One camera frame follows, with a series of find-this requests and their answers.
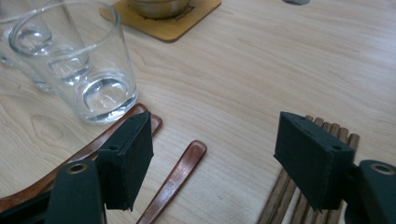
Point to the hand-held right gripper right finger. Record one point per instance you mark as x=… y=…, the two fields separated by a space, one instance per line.
x=311 y=168

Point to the cut-out wooden coaster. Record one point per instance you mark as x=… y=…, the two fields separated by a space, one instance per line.
x=171 y=31

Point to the dark round table grommet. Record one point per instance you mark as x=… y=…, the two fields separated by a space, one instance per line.
x=295 y=2

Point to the bundle of wooden chopsticks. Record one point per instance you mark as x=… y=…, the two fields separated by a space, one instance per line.
x=280 y=199

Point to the clear drinking glass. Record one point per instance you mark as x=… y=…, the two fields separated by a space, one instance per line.
x=4 y=31
x=106 y=96

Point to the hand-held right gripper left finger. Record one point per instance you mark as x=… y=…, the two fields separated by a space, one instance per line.
x=127 y=168

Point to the steel bowl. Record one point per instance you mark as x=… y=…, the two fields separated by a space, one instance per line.
x=158 y=9

